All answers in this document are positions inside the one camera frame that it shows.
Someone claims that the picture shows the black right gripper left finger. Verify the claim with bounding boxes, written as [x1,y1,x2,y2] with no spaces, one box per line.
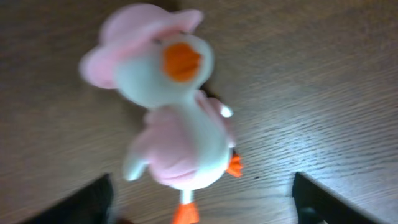
[20,174,114,224]

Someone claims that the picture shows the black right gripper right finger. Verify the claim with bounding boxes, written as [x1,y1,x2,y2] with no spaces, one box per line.
[292,172,383,224]

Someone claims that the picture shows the white duck toy pink hat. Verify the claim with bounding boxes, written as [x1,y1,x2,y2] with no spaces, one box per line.
[79,4,243,223]

